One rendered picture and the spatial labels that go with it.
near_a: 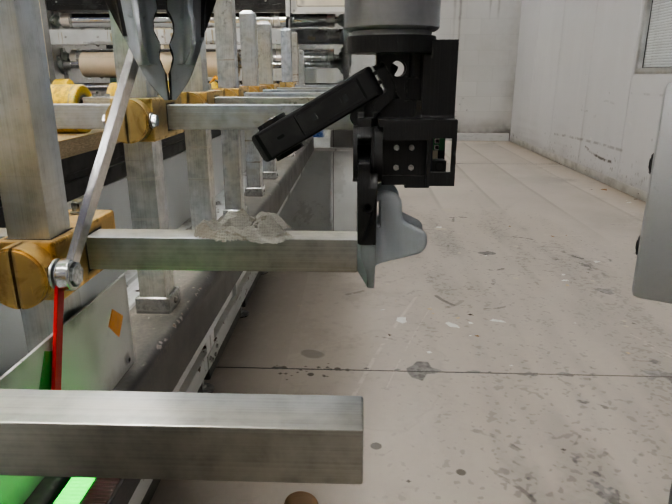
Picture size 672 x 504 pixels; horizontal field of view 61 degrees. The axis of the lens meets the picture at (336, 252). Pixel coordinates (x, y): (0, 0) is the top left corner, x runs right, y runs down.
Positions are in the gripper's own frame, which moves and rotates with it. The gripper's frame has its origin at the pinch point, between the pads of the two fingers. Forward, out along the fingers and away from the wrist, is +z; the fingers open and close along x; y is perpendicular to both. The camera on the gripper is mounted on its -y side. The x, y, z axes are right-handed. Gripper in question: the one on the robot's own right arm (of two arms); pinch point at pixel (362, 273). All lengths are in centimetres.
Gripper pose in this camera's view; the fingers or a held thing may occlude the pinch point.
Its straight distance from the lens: 51.9
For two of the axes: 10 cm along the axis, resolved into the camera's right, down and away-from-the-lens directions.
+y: 10.0, 0.1, -0.3
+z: 0.0, 9.6, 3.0
